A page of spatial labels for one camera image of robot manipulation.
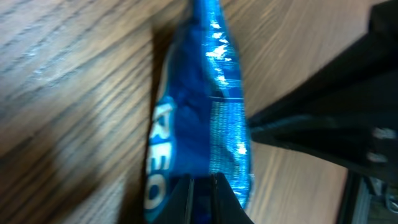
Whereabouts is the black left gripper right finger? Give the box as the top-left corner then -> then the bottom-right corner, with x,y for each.
211,172 -> 254,224

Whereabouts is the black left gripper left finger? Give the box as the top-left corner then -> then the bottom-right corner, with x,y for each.
153,175 -> 195,224

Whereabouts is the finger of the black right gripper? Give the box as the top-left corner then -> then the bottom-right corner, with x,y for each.
249,1 -> 397,183

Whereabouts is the blue Oreo cookie pack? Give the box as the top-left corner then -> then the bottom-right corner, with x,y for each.
144,0 -> 253,223

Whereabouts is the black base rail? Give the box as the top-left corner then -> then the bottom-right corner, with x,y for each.
336,171 -> 397,224

